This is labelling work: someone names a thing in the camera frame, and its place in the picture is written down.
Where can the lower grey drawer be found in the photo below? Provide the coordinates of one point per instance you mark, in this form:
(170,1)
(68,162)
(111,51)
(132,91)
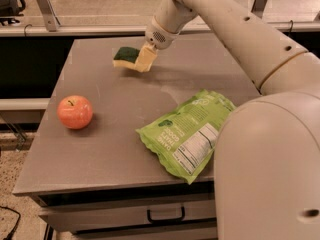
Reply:
(162,233)

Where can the red apple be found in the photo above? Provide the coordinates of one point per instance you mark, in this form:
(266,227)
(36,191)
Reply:
(75,112)

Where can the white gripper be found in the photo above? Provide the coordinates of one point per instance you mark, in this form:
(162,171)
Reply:
(158,37)

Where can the green and yellow sponge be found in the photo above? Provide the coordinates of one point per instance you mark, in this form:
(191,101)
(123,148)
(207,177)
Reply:
(126,57)

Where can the left metal bracket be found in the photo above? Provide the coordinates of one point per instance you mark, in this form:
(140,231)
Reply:
(51,21)

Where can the grey cabinet drawer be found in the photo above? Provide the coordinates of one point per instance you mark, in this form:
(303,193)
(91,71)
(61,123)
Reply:
(94,216)

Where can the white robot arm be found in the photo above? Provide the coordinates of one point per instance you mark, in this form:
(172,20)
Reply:
(267,156)

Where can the black office chair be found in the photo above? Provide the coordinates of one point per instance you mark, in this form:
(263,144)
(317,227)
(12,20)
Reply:
(9,9)

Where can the green snack bag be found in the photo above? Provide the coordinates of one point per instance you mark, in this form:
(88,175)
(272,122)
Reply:
(184,140)

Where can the black drawer handle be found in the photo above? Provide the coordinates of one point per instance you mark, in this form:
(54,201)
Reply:
(166,215)

